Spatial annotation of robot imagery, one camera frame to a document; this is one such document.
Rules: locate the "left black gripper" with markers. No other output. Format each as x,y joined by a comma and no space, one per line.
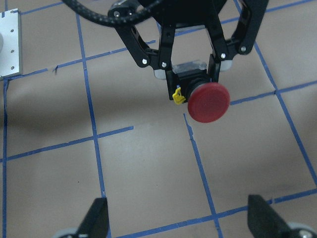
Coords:
188,13

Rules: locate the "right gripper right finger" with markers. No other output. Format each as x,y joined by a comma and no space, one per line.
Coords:
264,222

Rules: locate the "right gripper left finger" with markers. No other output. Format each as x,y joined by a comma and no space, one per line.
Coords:
96,222

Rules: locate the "red emergency stop button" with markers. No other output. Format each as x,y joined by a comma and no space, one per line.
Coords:
207,101

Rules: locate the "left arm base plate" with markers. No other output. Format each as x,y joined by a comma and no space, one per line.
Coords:
10,43

